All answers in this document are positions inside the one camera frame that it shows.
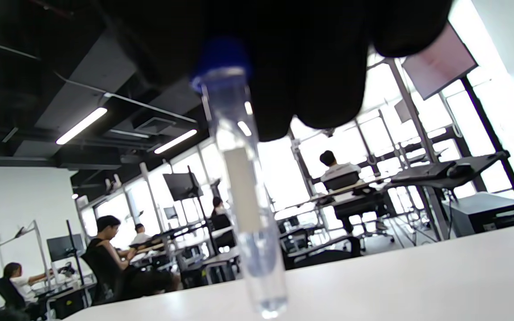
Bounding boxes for black keyboard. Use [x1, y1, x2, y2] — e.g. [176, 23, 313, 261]
[391, 161, 456, 183]

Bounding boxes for person's right hand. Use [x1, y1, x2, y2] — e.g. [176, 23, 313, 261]
[99, 0, 455, 142]

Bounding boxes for black stand pole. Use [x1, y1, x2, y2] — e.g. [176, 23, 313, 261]
[460, 76, 514, 201]

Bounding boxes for long ceiling light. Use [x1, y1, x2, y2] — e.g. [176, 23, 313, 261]
[154, 129, 198, 155]
[56, 107, 108, 145]

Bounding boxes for black computer tower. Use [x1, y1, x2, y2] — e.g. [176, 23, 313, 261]
[450, 192, 514, 238]

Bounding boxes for blue-capped test tube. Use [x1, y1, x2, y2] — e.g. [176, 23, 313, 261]
[189, 38, 289, 319]

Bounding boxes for black monitor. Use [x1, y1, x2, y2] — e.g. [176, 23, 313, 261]
[46, 234, 86, 263]
[163, 172, 203, 202]

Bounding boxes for large tilted screen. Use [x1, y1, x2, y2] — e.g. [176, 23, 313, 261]
[402, 22, 478, 101]

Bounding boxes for black computer mouse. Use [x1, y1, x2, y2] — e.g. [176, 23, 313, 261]
[447, 163, 474, 179]

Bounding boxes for black office chair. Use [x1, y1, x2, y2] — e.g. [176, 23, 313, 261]
[279, 235, 361, 270]

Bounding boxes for black keyboard tray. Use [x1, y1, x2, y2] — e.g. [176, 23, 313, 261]
[389, 151, 512, 190]

